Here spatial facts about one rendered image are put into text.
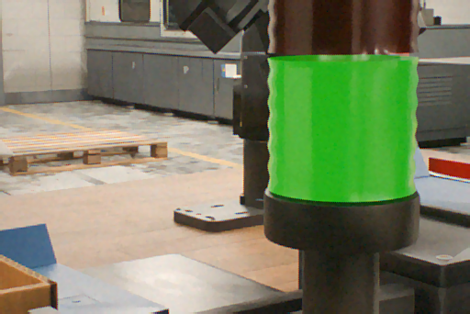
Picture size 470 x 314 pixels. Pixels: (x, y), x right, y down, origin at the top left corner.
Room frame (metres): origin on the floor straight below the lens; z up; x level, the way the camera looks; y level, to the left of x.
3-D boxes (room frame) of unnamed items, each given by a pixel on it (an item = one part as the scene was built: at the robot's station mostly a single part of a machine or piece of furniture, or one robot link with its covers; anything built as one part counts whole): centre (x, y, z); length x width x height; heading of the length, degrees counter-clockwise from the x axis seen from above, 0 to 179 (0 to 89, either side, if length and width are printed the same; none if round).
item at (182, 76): (9.88, -0.08, 0.49); 5.51 x 1.02 x 0.97; 32
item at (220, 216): (0.93, -0.04, 0.94); 0.20 x 0.07 x 0.08; 126
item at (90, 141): (7.21, 1.25, 0.07); 1.20 x 1.00 x 0.14; 124
